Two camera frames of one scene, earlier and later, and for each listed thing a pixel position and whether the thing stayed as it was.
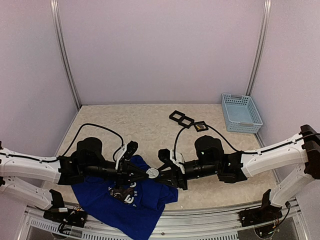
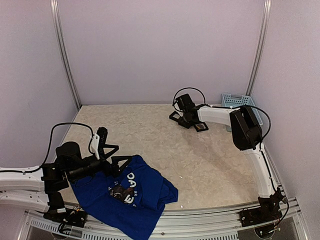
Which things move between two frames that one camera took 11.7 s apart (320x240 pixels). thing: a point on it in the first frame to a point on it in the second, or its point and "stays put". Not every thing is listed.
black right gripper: x=180 y=181 to x=185 y=124
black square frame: x=171 y=116 stays put
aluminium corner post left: x=64 y=51 stays put
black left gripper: x=124 y=171 to x=107 y=170
